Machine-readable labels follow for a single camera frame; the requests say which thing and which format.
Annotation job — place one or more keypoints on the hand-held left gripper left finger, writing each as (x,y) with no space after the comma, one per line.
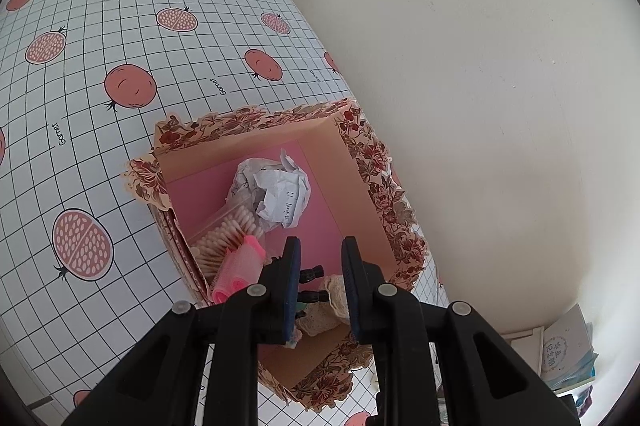
(290,291)

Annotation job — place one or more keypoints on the bag of cotton swabs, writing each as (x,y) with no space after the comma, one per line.
(220,236)

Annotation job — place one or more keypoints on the pink hair roller comb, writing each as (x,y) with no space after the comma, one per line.
(235,271)

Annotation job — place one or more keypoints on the white wooden shelf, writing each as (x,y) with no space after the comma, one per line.
(522,346)

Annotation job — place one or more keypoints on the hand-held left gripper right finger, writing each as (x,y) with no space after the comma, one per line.
(350,291)

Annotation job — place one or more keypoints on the black hair claw clip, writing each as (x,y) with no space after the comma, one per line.
(312,275)

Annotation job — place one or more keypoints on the cream lace scrunchie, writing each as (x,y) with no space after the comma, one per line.
(334,288)
(317,322)

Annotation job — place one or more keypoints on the floral cardboard gift box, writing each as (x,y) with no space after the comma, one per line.
(345,186)

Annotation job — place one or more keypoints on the white paper ball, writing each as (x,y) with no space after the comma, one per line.
(272,191)

